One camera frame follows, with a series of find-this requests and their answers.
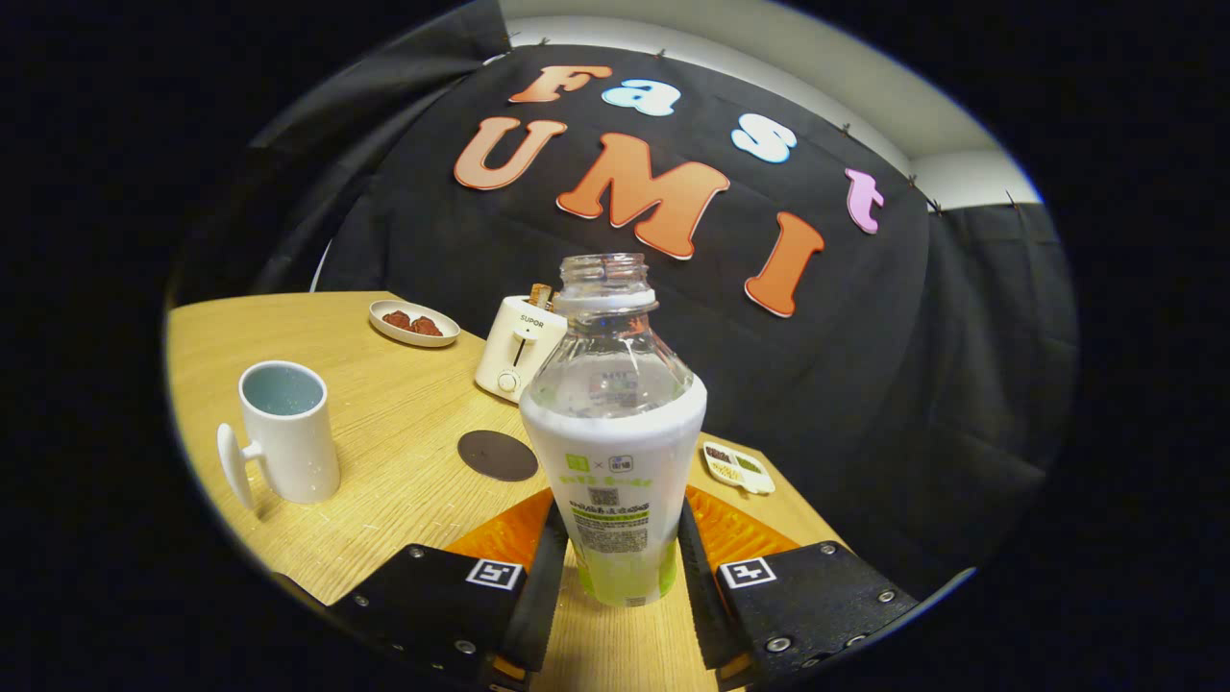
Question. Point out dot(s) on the toast bread slice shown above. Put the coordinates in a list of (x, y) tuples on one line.
[(541, 296)]

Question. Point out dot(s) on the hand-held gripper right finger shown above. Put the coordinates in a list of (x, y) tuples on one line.
[(701, 605)]

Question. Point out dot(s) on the white oval plate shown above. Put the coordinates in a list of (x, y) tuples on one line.
[(415, 338)]

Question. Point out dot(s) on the dark brown round coaster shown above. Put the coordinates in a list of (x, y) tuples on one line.
[(498, 456)]

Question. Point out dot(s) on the wooden table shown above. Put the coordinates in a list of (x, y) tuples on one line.
[(384, 519)]

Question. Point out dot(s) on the cream toaster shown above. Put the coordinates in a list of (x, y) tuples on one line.
[(514, 346)]

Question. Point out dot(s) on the clear juice bottle white label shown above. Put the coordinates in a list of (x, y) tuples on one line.
[(615, 452)]

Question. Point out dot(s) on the white divided dish with beans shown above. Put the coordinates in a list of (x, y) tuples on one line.
[(738, 467)]

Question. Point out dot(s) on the red meat piece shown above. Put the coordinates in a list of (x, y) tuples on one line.
[(397, 319), (427, 327)]

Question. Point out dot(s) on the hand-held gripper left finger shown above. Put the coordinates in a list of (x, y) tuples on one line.
[(538, 596)]

